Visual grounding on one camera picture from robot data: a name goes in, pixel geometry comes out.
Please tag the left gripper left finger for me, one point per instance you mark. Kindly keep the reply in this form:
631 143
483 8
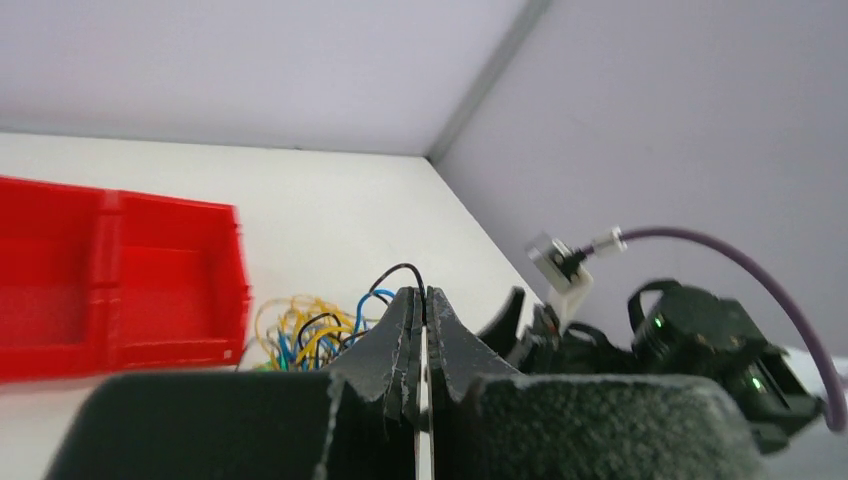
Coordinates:
352 419

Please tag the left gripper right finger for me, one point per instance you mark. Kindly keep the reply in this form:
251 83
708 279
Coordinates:
490 421

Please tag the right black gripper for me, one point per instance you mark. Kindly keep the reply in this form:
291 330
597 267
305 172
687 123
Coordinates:
550 346

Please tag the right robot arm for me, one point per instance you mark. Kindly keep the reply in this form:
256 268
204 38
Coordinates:
678 330

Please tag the red plastic bin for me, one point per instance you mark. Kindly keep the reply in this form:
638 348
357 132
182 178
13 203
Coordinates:
97 281

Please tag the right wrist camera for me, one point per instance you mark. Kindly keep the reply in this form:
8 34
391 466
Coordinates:
569 281

